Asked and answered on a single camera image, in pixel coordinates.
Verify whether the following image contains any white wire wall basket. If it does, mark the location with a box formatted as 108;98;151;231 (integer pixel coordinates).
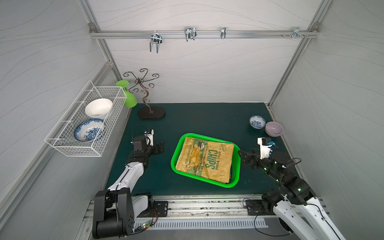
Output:
45;82;127;157

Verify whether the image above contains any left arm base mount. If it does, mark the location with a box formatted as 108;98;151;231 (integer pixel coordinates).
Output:
143;201;169;218

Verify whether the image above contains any white bowl in rack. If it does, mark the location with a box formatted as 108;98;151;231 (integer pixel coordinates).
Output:
85;98;113;119

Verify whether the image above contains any blue floral ceramic bowl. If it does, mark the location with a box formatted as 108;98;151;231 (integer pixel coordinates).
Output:
249;115;267;130

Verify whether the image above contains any small metal hook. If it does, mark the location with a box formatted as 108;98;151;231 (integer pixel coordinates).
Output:
221;27;227;39

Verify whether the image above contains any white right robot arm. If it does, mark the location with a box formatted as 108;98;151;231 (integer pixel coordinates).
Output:
238;149;345;240

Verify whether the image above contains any gold chips bag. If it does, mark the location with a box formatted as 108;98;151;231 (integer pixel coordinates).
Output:
175;137;235;184

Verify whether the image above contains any blue floral plate in rack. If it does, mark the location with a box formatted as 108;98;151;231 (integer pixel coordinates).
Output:
74;119;105;142

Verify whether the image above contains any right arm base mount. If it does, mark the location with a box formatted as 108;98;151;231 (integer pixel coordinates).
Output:
243;198;275;216

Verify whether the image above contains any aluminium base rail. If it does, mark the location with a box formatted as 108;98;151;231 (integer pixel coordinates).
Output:
83;194;331;230

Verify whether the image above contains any aluminium top rail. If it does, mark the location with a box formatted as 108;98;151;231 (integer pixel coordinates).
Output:
90;30;321;40

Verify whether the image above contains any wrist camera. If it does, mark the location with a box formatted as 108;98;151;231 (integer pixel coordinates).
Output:
257;138;275;160
144;129;154;146

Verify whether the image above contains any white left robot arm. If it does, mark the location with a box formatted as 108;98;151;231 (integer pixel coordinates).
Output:
92;133;164;239

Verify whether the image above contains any lilac ceramic bowl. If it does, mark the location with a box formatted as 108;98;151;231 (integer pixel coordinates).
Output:
265;121;284;138

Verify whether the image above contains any green plastic basket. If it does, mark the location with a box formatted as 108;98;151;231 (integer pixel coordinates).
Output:
171;133;241;188

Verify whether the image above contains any green plastic goblet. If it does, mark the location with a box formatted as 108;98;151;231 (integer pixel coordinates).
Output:
116;80;138;108

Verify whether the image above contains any metal loop hook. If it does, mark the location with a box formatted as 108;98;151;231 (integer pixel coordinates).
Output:
184;27;197;42

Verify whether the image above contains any metal double hook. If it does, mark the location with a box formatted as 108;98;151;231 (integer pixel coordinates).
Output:
150;33;163;53

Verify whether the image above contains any brown metal scroll stand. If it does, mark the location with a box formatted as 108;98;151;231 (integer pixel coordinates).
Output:
123;68;166;120

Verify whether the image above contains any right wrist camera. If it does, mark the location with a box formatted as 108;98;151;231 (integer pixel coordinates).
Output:
257;138;275;160

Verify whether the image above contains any metal clamp hook right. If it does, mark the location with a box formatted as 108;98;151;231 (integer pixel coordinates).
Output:
282;27;309;39

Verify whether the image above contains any aluminium corner frame post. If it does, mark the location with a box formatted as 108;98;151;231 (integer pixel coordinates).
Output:
267;0;333;108

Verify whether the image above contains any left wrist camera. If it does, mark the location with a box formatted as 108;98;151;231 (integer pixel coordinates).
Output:
144;129;154;146

